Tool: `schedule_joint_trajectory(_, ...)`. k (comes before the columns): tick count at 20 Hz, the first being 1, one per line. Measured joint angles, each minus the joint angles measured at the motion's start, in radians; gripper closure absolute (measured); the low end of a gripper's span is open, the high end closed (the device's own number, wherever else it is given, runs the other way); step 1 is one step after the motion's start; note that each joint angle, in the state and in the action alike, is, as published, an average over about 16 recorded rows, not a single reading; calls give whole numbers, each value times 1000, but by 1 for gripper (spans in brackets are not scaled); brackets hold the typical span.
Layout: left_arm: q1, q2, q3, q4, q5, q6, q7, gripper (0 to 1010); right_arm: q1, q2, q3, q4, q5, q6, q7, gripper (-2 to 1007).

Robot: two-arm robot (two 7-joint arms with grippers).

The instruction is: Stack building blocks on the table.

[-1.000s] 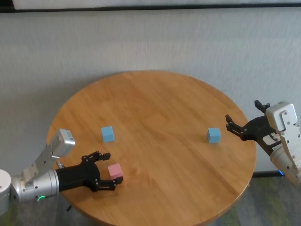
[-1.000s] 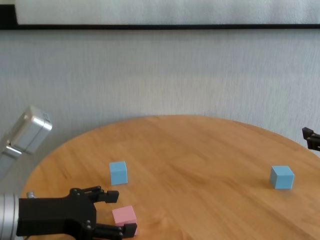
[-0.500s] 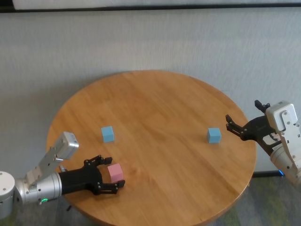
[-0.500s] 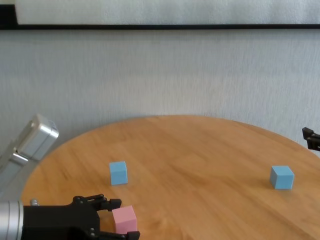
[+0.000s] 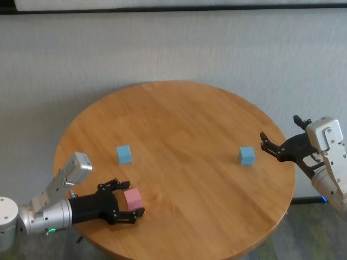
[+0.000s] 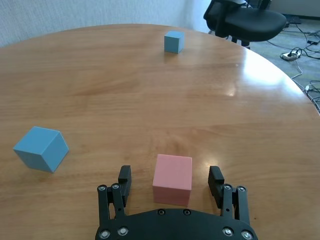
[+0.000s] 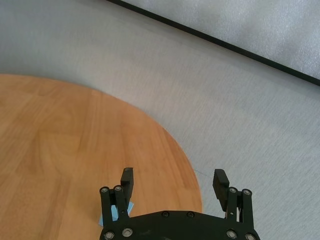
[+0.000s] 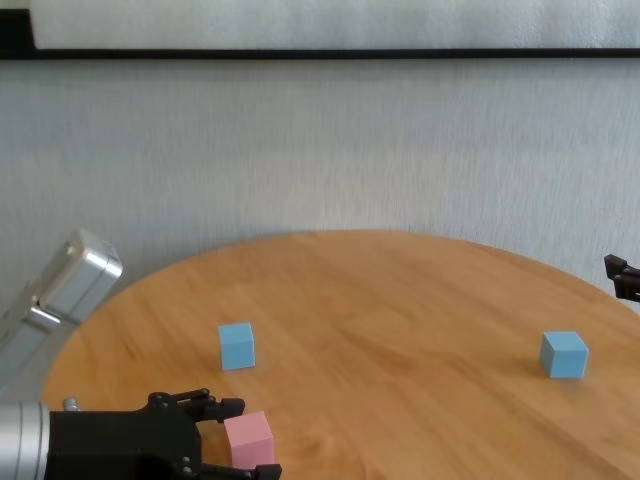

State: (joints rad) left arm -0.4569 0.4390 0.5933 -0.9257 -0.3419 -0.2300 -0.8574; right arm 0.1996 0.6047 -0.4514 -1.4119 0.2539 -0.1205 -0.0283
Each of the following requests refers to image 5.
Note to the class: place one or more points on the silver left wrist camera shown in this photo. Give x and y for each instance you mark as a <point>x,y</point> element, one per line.
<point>78,168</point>

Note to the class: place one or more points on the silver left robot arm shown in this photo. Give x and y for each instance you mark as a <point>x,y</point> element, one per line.
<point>46,216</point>

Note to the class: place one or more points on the black wall trim strip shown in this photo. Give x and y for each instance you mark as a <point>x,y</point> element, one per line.
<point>173,9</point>

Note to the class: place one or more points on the pink cube block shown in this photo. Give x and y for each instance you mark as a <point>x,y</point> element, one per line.
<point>132,200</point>

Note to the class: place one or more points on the black table leg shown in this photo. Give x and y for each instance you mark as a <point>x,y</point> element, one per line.
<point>79,239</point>

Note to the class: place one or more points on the white foam wall panel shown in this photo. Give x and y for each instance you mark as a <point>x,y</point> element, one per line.
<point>173,3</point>

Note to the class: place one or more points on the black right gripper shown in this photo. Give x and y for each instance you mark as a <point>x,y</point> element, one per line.
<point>296,149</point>

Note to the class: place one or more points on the blue cube block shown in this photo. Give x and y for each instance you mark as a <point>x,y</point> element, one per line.
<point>246,156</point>
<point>124,155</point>

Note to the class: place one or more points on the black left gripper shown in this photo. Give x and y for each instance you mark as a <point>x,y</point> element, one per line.
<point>92,207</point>

